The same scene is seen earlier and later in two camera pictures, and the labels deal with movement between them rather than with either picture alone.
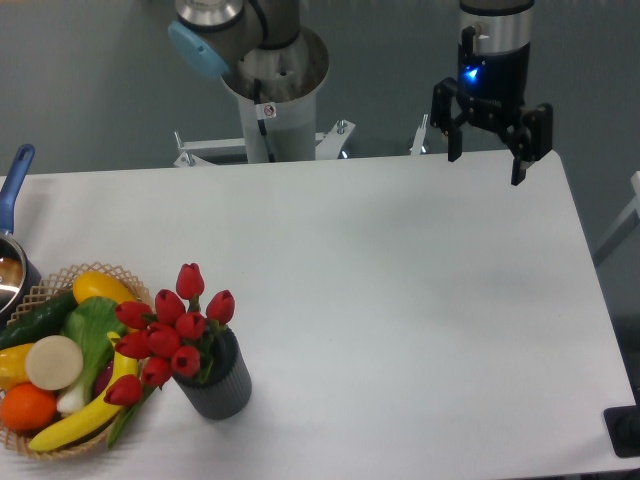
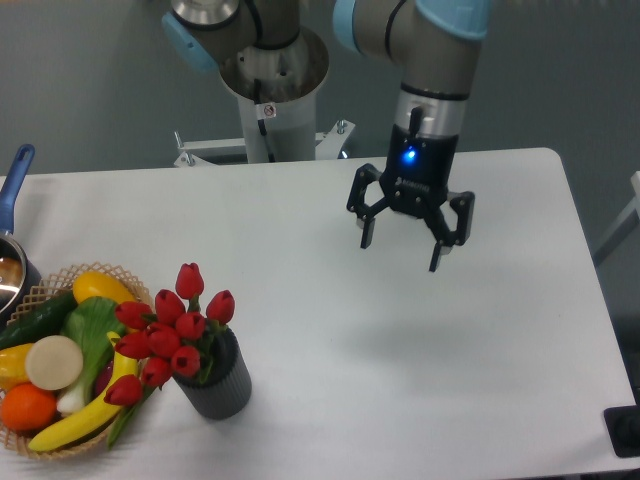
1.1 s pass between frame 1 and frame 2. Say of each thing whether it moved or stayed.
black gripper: moved
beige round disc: stayed
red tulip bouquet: stayed
